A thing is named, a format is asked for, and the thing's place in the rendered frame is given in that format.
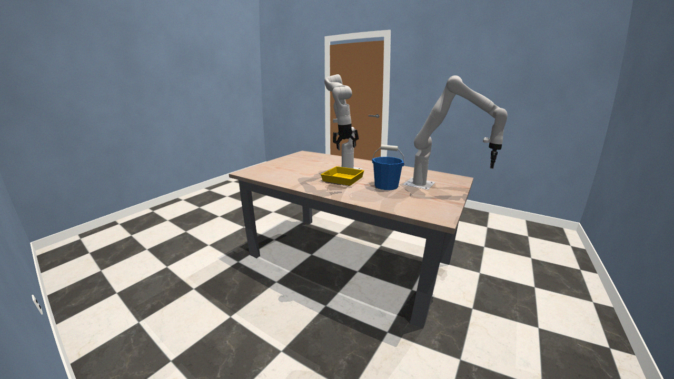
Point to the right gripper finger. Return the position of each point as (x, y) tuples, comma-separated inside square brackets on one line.
[(337, 141), (356, 137)]

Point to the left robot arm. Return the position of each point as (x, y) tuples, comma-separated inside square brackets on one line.
[(423, 141)]

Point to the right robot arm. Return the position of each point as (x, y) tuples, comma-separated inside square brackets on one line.
[(342, 112)]

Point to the yellow square tray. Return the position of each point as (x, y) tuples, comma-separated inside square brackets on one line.
[(342, 175)]

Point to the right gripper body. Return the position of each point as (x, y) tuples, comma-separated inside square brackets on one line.
[(345, 129)]

